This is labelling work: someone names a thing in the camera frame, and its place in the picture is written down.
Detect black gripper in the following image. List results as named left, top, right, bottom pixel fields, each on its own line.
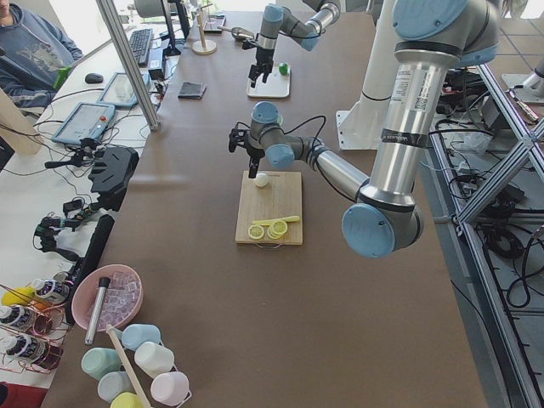
left=228, top=122, right=264, bottom=179
left=242, top=36, right=275, bottom=88

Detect white steamed bun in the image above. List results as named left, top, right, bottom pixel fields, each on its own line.
left=254, top=172, right=269, bottom=188

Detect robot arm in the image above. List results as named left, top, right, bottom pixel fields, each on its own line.
left=229, top=1, right=500, bottom=258
left=242, top=1, right=341, bottom=88

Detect pink bowl with ice cubes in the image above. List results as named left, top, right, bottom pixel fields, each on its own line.
left=71, top=264, right=144, bottom=332

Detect cream rabbit serving tray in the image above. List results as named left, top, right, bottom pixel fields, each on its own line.
left=246, top=66, right=291, bottom=99

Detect wooden cutting board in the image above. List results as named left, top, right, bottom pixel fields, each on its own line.
left=235, top=170, right=303, bottom=246

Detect wooden stand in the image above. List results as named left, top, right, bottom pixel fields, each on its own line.
left=191, top=4, right=217, bottom=55

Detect yellow plastic knife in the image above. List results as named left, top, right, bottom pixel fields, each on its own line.
left=252, top=215, right=300, bottom=226

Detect folded grey cloth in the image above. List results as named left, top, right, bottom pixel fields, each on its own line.
left=178, top=82, right=207, bottom=100

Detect single lemon slice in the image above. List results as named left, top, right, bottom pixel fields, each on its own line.
left=247, top=224, right=264, bottom=241

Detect stacked lemon slices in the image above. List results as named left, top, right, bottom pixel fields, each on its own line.
left=266, top=222, right=288, bottom=240

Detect black keyboard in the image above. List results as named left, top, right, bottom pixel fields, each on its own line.
left=128, top=28, right=153, bottom=67

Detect blue teach pendant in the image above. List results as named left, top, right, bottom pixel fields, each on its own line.
left=52, top=103, right=116, bottom=145
left=97, top=72, right=138, bottom=109

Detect black long bar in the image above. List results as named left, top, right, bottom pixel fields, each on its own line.
left=65, top=214, right=115, bottom=326

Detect black computer mouse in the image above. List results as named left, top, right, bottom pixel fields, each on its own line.
left=84, top=73, right=104, bottom=84

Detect metal cylinder tool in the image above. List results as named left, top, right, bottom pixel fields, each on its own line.
left=84, top=277, right=111, bottom=346

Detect light blue plastic cup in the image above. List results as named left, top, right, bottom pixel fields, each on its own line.
left=122, top=323, right=162, bottom=351

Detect wooden stick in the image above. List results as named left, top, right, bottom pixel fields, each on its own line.
left=105, top=325, right=151, bottom=408

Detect white plastic cup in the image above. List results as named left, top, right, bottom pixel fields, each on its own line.
left=134, top=342, right=174, bottom=378

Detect person in blue hoodie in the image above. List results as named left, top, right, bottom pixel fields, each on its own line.
left=1, top=1, right=83, bottom=108

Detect pink plastic cup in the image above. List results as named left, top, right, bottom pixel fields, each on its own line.
left=150, top=371, right=190, bottom=406

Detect mint green plastic cup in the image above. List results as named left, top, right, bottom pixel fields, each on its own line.
left=81, top=348, right=122, bottom=381

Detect grey blue plastic cup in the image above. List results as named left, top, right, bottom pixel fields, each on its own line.
left=97, top=371, right=134, bottom=403

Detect yellow plastic cup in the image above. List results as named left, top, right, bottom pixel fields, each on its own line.
left=110, top=392, right=143, bottom=408

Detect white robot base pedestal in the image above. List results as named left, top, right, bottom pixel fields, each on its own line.
left=337, top=0, right=399, bottom=150

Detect aluminium frame post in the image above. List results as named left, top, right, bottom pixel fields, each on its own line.
left=96, top=0, right=160, bottom=131

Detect copper wire bottle rack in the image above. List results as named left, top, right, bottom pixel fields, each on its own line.
left=1, top=279, right=70, bottom=374

